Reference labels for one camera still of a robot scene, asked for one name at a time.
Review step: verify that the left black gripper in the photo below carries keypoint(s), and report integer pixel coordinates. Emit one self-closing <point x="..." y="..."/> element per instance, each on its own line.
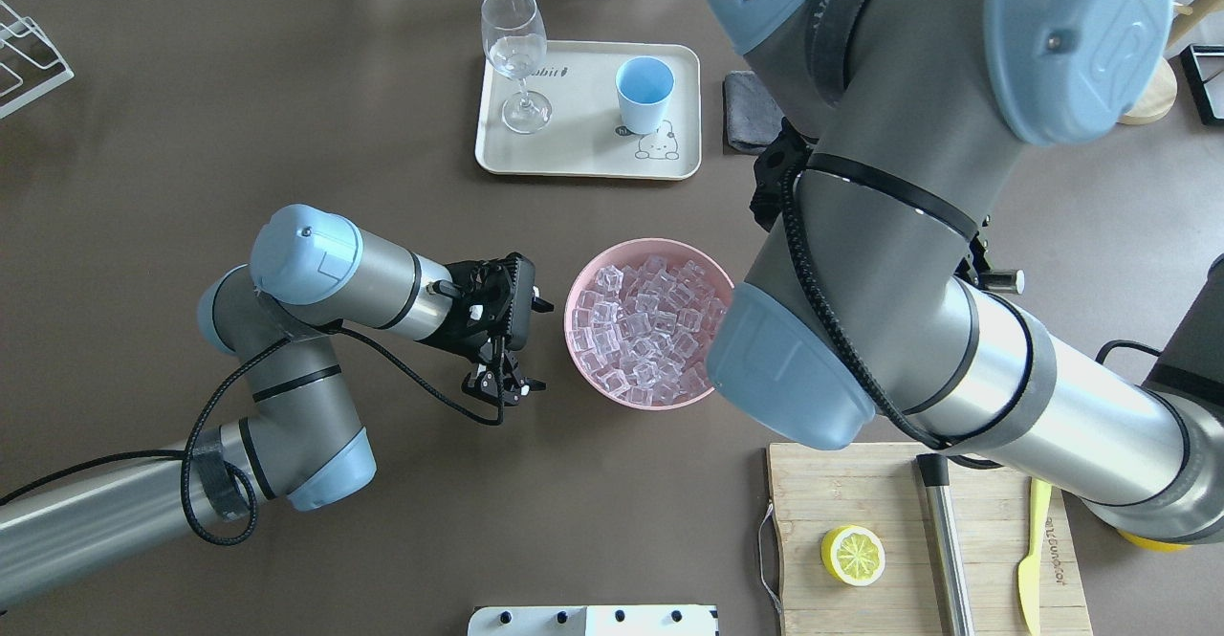
<point x="457" y="332"/>

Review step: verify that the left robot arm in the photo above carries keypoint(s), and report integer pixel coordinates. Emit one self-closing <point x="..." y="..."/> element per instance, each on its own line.
<point x="283" y="424"/>

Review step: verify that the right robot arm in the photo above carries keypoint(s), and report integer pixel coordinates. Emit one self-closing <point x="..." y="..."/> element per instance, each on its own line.
<point x="903" y="120"/>

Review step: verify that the clear ice cubes pile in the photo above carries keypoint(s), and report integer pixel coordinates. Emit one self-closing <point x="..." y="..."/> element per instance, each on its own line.
<point x="645" y="330"/>

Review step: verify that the light blue cup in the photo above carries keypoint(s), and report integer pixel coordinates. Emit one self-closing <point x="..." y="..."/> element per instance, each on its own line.
<point x="644" y="85"/>

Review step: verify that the grey folded cloth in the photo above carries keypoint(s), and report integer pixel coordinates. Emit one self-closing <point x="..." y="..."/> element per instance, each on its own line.
<point x="752" y="117"/>

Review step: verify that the pink bowl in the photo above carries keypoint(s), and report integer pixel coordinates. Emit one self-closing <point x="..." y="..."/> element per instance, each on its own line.
<point x="579" y="339"/>

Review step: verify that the beige serving tray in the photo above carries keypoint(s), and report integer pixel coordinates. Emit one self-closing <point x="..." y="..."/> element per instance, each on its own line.
<point x="586" y="137"/>

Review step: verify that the clear wine glass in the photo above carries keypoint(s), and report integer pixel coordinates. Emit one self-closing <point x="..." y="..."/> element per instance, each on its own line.
<point x="515" y="44"/>

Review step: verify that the bamboo cutting board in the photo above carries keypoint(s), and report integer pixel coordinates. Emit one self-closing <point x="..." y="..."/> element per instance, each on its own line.
<point x="877" y="486"/>

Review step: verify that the wooden mug tree stand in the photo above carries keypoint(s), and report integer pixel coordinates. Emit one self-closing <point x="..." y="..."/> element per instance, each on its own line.
<point x="1156" y="101"/>

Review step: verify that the half lemon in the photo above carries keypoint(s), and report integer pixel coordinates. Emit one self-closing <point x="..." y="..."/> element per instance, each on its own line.
<point x="853" y="555"/>

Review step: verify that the steel muddler black tip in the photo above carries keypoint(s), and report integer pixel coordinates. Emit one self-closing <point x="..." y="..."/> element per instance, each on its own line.
<point x="934" y="472"/>

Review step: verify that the yellow plastic knife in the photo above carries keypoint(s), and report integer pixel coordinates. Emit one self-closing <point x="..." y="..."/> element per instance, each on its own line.
<point x="1028" y="569"/>

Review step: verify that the lower yellow lemon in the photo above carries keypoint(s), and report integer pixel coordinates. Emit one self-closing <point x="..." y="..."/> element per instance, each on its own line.
<point x="1152" y="545"/>

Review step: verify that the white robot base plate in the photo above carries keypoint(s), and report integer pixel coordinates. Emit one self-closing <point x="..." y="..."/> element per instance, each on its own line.
<point x="596" y="619"/>

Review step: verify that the black picture frame tray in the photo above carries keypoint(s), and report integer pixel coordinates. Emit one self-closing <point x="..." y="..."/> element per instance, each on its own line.
<point x="1202" y="69"/>

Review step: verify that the white wire cup rack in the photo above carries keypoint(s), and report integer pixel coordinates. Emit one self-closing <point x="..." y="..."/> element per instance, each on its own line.
<point x="31" y="64"/>

